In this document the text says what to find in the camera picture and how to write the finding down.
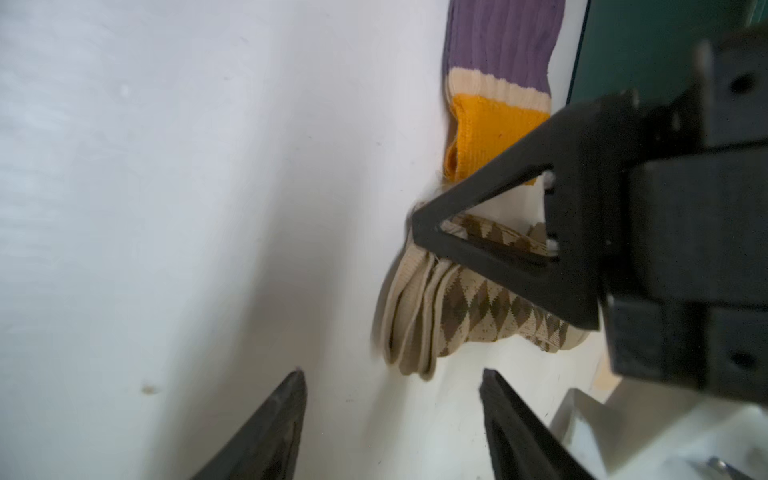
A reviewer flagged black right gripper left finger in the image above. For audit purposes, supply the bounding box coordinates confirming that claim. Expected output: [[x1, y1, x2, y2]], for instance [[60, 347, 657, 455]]
[[193, 369, 307, 480]]

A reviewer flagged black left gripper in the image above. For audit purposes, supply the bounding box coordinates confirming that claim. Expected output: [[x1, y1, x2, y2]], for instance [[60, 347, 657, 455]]
[[411, 26, 767, 405]]

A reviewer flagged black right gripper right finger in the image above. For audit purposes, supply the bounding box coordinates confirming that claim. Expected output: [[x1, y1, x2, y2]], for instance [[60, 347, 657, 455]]
[[479, 369, 592, 480]]

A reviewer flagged beige argyle sock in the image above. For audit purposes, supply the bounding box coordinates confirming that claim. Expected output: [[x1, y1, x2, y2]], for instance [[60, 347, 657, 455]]
[[378, 235, 589, 381]]

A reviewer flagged green plastic organizer tray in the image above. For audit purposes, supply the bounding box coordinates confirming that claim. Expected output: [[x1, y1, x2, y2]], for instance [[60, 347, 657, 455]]
[[567, 0, 767, 104]]

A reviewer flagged purple sock yellow cuff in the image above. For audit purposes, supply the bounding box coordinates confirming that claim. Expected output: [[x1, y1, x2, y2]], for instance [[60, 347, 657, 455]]
[[443, 0, 565, 183]]

